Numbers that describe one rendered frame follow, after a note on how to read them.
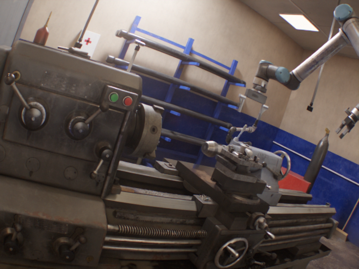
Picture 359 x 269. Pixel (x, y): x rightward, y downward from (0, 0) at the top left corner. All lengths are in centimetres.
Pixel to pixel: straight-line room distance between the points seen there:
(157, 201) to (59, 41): 331
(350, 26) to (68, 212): 154
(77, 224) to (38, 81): 53
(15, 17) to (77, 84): 333
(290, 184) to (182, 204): 317
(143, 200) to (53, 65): 71
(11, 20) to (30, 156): 335
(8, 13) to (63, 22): 87
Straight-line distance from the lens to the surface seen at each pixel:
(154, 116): 133
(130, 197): 127
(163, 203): 135
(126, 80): 108
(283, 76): 167
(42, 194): 108
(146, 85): 465
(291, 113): 660
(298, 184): 440
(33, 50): 103
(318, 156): 444
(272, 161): 193
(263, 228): 146
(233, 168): 143
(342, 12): 159
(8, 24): 427
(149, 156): 135
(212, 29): 514
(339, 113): 594
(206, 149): 160
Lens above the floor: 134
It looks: 8 degrees down
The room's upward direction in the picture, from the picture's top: 21 degrees clockwise
